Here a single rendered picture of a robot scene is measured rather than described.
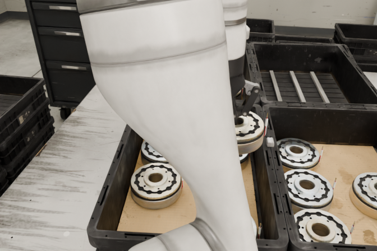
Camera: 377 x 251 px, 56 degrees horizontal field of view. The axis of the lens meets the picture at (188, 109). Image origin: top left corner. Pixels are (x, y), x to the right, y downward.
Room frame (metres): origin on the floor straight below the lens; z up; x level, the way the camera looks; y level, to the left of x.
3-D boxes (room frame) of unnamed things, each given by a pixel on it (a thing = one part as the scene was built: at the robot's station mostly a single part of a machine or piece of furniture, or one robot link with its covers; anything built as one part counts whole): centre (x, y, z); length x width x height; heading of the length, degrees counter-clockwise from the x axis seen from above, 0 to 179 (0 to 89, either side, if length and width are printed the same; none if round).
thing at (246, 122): (0.52, -0.08, 1.01); 0.05 x 0.05 x 0.01
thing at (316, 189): (0.51, -0.23, 0.86); 0.05 x 0.05 x 0.01
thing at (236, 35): (0.54, -0.05, 1.17); 0.11 x 0.09 x 0.06; 174
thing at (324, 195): (0.51, -0.23, 0.86); 0.10 x 0.10 x 0.01
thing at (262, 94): (0.91, -0.34, 0.92); 0.40 x 0.30 x 0.02; 176
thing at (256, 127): (0.52, -0.08, 1.01); 0.10 x 0.10 x 0.01
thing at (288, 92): (0.91, -0.34, 0.87); 0.40 x 0.30 x 0.11; 176
